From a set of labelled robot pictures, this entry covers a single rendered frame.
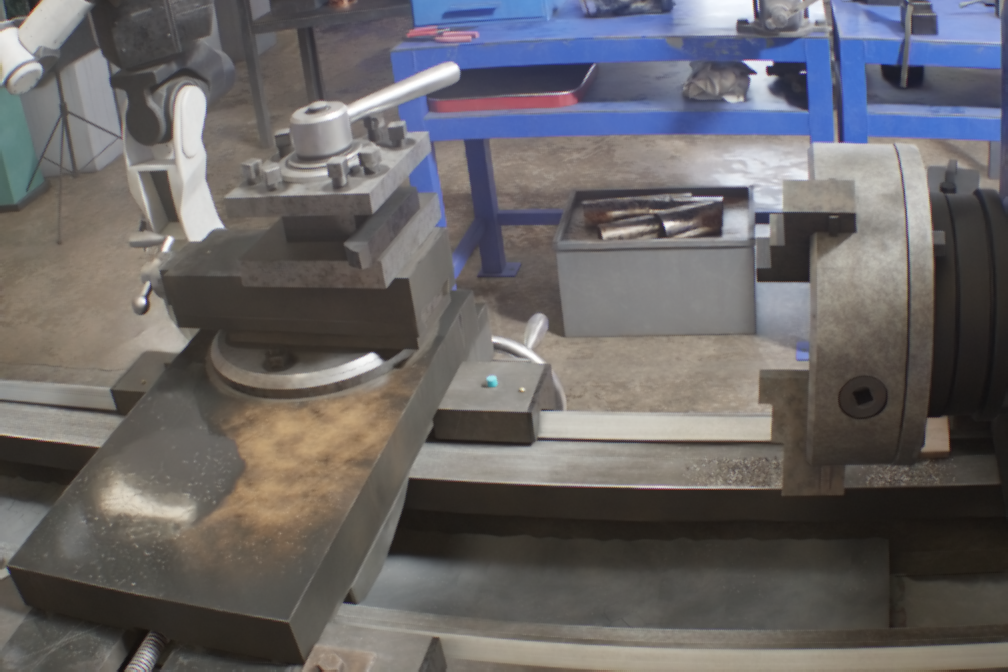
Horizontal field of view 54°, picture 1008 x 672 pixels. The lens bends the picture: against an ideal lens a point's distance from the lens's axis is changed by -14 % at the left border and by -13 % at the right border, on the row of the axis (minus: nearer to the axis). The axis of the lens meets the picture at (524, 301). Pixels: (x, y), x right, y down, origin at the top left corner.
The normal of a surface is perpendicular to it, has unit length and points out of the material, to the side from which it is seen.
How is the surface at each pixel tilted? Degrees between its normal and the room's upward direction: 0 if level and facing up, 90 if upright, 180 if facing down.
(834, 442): 114
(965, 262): 41
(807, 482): 63
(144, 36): 104
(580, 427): 45
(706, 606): 18
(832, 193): 33
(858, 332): 72
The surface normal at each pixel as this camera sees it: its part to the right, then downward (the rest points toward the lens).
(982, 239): -0.22, -0.53
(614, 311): -0.18, 0.47
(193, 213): 0.94, 0.05
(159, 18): 0.28, 0.61
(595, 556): 0.03, -0.83
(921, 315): -0.25, 0.07
